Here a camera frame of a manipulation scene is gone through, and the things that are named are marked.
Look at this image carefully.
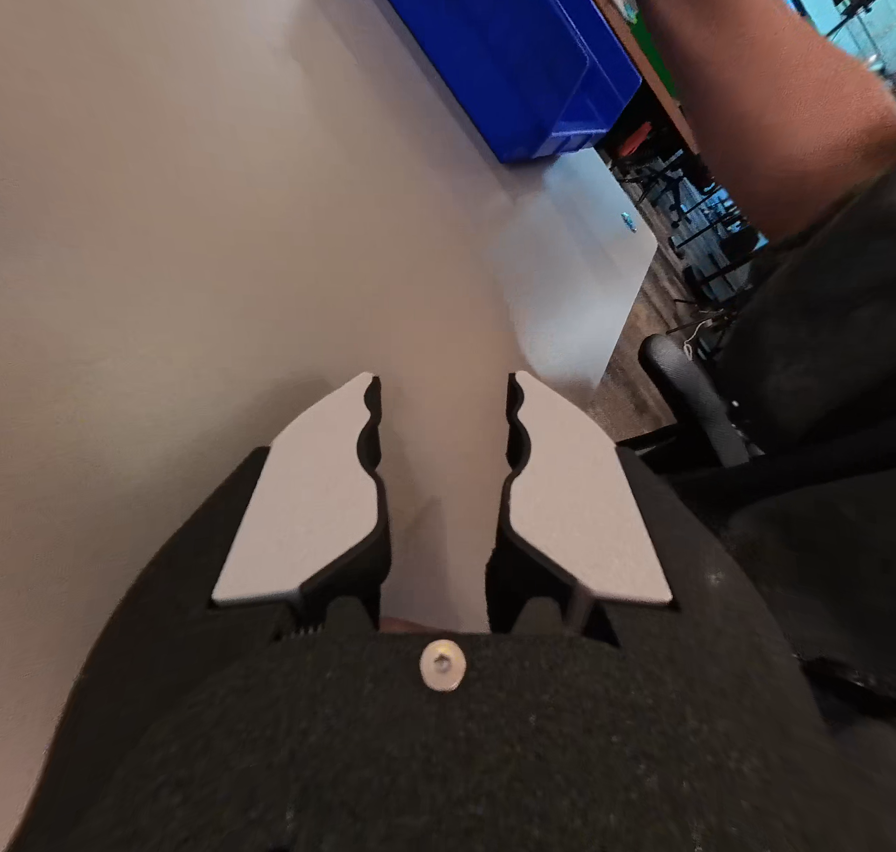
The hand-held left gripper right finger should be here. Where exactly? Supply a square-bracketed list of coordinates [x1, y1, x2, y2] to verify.
[486, 371, 676, 609]

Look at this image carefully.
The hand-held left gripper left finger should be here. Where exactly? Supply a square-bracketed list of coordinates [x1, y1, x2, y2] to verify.
[210, 372, 393, 608]

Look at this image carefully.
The blue plastic bin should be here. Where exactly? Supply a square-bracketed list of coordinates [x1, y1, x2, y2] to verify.
[357, 0, 645, 166]

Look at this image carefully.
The person's right forearm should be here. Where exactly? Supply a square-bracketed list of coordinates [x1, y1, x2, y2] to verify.
[616, 0, 896, 244]

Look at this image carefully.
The green box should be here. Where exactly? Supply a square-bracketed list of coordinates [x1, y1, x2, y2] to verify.
[623, 6, 683, 100]

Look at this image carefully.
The person's black chair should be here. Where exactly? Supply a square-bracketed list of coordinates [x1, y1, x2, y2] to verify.
[616, 333, 764, 475]

